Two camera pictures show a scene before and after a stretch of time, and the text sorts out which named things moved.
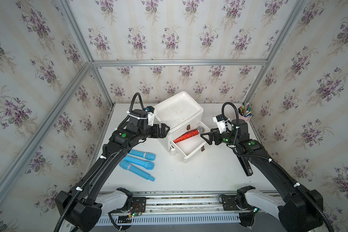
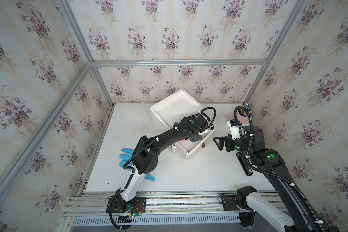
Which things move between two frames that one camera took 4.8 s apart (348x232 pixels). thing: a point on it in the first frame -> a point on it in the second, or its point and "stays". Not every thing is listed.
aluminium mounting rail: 195,203 stays
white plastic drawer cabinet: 181,114 stays
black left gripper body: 152,131 -> 197,138
